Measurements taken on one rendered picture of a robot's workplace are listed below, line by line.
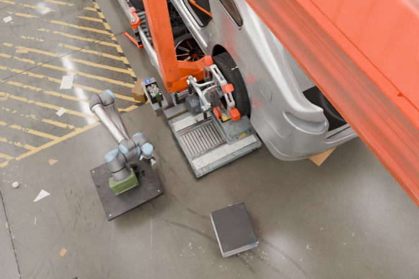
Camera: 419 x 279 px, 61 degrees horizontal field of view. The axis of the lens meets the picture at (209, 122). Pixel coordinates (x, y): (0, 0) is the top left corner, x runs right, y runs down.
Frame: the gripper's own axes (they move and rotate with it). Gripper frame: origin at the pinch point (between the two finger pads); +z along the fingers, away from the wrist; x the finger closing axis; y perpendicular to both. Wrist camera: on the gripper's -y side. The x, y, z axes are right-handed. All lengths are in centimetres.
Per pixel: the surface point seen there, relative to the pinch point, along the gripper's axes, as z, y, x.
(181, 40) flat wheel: 25, -162, -32
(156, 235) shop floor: 55, 55, 35
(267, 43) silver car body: -127, -79, 57
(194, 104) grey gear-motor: 21, -85, 17
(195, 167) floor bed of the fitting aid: 47, -27, 45
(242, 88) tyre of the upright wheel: -58, -79, 56
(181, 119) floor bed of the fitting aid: 57, -79, 7
